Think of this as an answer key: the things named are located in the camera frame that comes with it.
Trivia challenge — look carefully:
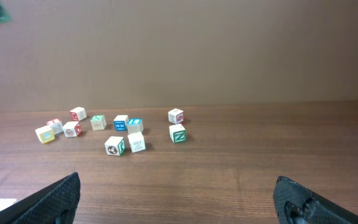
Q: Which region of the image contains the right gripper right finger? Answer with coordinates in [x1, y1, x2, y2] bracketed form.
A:
[273, 176, 358, 224]

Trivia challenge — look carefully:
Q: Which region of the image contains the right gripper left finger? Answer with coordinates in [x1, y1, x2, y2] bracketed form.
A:
[0, 172, 81, 224]

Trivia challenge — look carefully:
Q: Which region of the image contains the plain wooden block yellow side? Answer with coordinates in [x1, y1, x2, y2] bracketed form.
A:
[35, 126, 55, 144]

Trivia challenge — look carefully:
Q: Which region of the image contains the wooden block picture top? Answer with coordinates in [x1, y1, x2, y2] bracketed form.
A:
[62, 121, 82, 138]

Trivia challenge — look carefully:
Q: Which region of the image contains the red L letter block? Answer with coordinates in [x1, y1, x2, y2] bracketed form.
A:
[47, 118, 63, 135]

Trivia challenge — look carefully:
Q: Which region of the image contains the wooden block soccer ball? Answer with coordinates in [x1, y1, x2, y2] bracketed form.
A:
[104, 136, 126, 156]

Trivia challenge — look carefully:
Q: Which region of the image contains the green N letter block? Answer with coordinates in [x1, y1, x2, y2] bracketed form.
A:
[90, 114, 107, 131]

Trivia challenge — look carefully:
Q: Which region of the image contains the wooden block top left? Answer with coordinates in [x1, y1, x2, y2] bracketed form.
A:
[70, 107, 87, 121]

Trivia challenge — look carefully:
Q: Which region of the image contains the wooden block Z side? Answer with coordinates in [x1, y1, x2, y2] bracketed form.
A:
[127, 132, 146, 153]

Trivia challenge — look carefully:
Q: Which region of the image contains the wooden block blue front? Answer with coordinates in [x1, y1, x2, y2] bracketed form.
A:
[113, 114, 129, 131]

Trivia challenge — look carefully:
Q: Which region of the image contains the blue L letter block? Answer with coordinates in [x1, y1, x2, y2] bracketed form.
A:
[127, 118, 144, 134]

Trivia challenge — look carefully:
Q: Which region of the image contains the wooden block green side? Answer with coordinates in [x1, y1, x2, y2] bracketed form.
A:
[169, 124, 186, 143]

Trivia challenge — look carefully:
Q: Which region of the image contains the wooden block far right top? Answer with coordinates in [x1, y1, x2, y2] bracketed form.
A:
[168, 108, 184, 124]

